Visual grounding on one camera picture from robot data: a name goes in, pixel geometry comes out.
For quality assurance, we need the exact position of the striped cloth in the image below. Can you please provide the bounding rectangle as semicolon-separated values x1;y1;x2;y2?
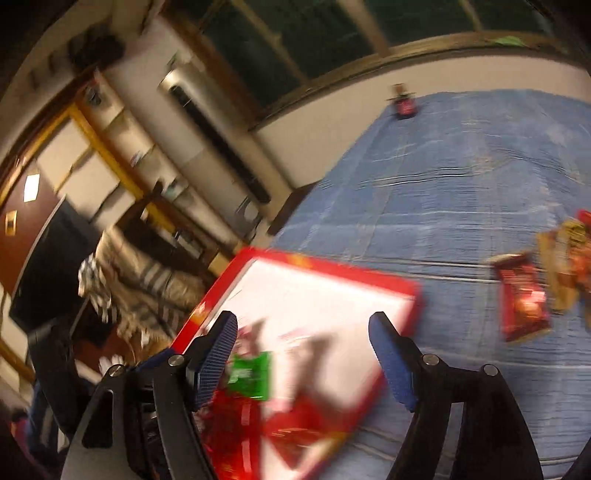
78;228;208;342

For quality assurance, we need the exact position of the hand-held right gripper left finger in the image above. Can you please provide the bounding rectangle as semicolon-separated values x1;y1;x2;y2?
60;310;239;480

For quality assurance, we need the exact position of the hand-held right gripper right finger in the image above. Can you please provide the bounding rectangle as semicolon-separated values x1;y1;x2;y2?
368;311;543;480

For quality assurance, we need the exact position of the wide red snack packet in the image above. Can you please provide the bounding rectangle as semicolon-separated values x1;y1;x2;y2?
263;397;352;469

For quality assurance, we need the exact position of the dark bag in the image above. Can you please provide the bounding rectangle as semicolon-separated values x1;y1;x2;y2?
69;25;127;70

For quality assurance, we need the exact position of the black television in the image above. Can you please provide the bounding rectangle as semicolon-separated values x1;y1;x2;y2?
9;196;100;333

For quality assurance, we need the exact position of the yellow framed glass cabinet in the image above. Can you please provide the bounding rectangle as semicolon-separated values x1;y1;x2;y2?
0;99;241;259

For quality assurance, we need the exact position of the white standing air conditioner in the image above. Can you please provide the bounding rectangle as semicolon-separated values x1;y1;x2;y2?
157;58;296;208

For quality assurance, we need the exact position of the wooden framed window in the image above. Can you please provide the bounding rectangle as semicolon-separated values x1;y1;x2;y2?
171;0;591;132

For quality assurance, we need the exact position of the blue checked bedsheet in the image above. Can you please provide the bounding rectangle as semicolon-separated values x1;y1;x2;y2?
268;90;591;480

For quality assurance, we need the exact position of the dark red-brown snack packet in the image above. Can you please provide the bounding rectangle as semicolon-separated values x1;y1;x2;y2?
489;253;552;343

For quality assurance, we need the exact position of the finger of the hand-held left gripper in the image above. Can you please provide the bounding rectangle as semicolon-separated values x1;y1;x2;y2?
121;348;175;480

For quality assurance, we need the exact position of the green snack packet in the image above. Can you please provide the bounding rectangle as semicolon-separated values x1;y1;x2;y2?
226;352;273;401

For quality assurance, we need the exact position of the red box with white inside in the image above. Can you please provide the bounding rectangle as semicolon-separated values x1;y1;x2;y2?
171;247;423;480

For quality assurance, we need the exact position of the long red snack packet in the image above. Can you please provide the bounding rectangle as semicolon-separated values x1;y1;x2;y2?
201;388;266;480

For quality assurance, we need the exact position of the brown gold snack packet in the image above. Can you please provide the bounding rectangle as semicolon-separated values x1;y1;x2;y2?
536;220;587;312

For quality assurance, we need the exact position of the small red device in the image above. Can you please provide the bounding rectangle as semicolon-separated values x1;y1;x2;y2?
387;83;420;121

